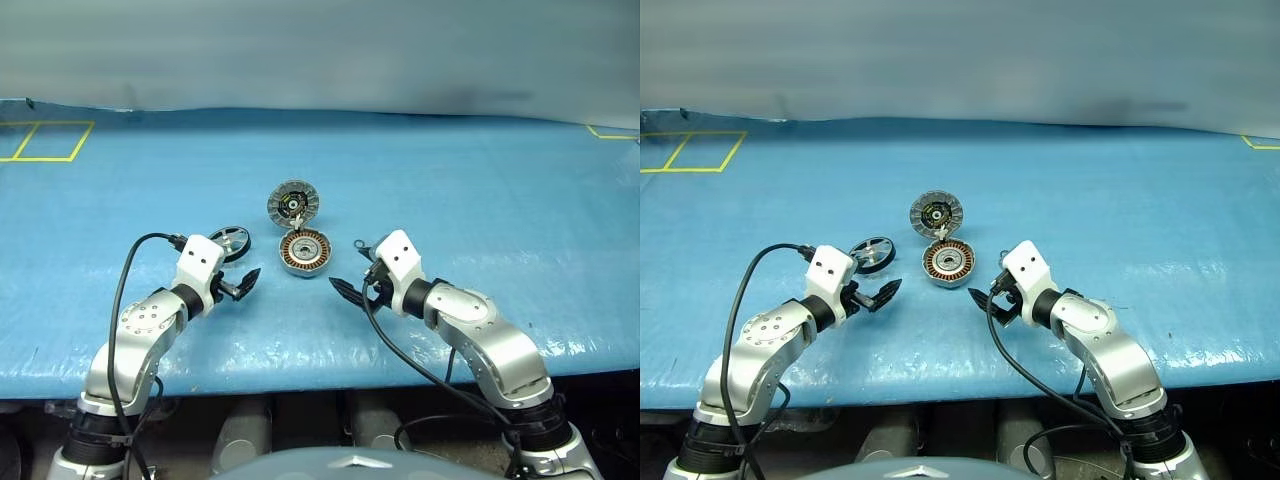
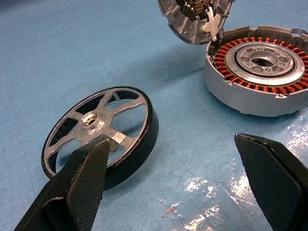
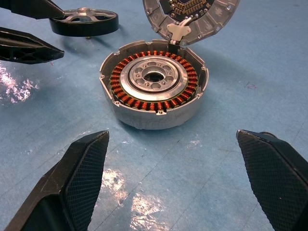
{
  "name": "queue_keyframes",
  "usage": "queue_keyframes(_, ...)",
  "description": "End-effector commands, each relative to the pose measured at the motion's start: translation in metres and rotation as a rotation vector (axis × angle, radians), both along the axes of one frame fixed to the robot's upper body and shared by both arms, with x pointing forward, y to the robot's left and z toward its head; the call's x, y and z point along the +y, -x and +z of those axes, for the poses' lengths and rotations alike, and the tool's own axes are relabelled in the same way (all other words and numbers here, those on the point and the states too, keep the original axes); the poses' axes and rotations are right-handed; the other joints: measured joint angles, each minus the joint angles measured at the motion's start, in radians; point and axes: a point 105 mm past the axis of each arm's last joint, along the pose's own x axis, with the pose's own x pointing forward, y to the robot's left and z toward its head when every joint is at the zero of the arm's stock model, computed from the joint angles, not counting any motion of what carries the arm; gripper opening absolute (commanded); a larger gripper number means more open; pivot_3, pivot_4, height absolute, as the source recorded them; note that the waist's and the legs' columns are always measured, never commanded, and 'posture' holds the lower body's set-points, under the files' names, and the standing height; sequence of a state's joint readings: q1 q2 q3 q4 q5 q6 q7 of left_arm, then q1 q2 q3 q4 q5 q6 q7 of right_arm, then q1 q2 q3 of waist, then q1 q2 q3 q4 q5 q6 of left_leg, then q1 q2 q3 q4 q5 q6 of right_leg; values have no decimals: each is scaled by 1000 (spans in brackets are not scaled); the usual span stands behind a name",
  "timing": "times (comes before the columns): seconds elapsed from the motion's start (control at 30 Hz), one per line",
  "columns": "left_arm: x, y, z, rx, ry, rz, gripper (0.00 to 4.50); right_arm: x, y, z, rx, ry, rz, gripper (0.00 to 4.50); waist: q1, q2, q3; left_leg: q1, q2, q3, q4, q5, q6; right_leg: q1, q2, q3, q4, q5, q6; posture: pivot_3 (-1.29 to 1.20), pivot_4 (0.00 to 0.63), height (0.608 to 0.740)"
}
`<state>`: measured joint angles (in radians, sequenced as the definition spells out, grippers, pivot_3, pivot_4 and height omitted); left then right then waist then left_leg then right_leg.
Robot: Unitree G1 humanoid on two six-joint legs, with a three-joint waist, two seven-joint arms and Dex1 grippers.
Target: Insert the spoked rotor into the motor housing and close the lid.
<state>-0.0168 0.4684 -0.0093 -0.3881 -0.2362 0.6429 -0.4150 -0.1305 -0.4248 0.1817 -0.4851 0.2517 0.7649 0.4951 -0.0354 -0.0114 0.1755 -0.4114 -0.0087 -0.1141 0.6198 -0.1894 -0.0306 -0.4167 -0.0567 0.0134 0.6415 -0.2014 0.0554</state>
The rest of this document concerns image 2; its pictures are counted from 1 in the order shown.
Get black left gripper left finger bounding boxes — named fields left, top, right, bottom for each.
left=14, top=138, right=111, bottom=231

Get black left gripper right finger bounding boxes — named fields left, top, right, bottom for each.
left=234, top=133, right=308, bottom=231

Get black rotor ring silver spokes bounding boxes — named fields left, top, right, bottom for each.
left=41, top=86, right=159, bottom=192

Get grey motor housing copper coils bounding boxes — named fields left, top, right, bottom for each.
left=204, top=25, right=308, bottom=118

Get grey round motor cover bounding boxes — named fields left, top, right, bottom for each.
left=156, top=0, right=234, bottom=46

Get white plastic wire connector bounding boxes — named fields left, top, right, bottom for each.
left=202, top=13, right=221, bottom=41

